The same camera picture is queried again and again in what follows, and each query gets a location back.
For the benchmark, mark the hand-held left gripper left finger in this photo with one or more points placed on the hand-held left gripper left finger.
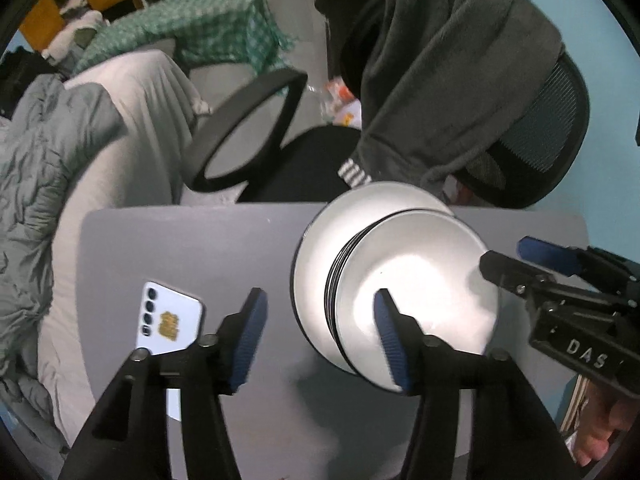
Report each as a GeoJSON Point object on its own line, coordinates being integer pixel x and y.
{"type": "Point", "coordinates": [250, 340]}

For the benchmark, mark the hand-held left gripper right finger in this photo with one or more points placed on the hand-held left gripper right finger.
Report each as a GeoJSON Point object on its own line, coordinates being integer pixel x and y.
{"type": "Point", "coordinates": [392, 345]}

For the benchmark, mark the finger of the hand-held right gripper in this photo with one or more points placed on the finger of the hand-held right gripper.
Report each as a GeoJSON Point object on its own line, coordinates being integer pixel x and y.
{"type": "Point", "coordinates": [545, 252]}
{"type": "Point", "coordinates": [510, 272]}

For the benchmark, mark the large white plate dark rim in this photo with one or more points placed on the large white plate dark rim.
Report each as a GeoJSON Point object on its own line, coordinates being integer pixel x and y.
{"type": "Point", "coordinates": [435, 270]}

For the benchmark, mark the person's right hand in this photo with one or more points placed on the person's right hand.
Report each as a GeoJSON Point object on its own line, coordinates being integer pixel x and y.
{"type": "Point", "coordinates": [600, 425]}

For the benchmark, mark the light blue smartphone gold stickers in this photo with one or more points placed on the light blue smartphone gold stickers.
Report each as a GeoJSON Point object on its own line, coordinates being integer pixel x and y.
{"type": "Point", "coordinates": [170, 310]}

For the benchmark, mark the black mesh office chair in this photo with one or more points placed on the black mesh office chair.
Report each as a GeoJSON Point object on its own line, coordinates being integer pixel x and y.
{"type": "Point", "coordinates": [310, 160]}

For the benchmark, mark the dark grey fleece garment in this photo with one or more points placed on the dark grey fleece garment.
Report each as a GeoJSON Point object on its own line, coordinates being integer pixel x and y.
{"type": "Point", "coordinates": [440, 60]}

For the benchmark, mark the orange snack packets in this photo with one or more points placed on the orange snack packets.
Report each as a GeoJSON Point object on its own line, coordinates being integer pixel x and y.
{"type": "Point", "coordinates": [342, 105]}

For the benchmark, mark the white bed sheet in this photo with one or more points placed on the white bed sheet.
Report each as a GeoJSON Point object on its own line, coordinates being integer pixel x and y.
{"type": "Point", "coordinates": [145, 110]}

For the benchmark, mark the grey quilted duvet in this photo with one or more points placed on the grey quilted duvet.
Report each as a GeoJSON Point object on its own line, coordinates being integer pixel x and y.
{"type": "Point", "coordinates": [35, 185]}

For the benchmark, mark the green checked blanket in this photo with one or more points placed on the green checked blanket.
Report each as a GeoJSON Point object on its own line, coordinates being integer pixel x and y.
{"type": "Point", "coordinates": [200, 20]}

